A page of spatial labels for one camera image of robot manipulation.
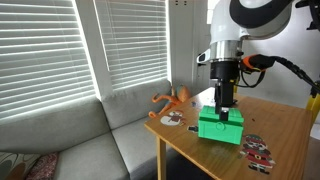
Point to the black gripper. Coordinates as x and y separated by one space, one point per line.
225 86

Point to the green plastic tool box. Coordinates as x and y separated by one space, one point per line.
220 133

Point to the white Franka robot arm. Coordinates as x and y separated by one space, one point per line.
226 26

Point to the small dark paper cutout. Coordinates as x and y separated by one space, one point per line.
192 128

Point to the orange octopus plush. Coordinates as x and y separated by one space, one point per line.
181 93

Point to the Santa paper cutout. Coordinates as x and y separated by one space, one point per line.
258 155

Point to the snowman paper cutout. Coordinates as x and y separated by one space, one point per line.
170 120

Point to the wooden table leg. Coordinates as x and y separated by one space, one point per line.
161 160

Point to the yellow stand with black clamp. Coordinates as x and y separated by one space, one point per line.
313 105

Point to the narrow white window blind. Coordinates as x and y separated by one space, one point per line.
136 40

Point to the grey fabric sofa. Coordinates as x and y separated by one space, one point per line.
83 133

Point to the pink patterned pillow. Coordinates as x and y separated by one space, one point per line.
45 166

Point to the wide white window blind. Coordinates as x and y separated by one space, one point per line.
43 56

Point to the beige pillow with brown ovals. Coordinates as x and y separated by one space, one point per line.
13 166

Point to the wrist camera on white mount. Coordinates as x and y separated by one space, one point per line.
203 57

